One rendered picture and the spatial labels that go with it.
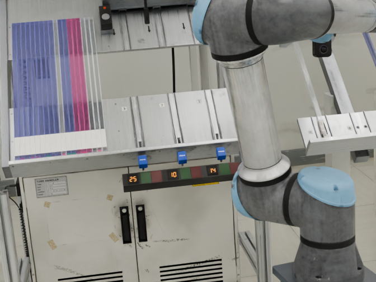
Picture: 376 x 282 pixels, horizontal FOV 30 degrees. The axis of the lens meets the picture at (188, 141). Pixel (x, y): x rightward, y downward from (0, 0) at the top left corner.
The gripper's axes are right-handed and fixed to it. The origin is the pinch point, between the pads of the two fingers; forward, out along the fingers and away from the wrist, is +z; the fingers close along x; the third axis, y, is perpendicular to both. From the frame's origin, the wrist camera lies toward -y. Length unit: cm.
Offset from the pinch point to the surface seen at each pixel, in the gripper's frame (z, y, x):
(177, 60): 175, 83, 13
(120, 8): 21, 30, 49
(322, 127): -0.6, -24.7, 0.3
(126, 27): 22, 23, 48
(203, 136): 11.7, -19.5, 31.0
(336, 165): 23.0, -29.2, -9.6
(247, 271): 105, -46, 7
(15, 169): 12, -23, 84
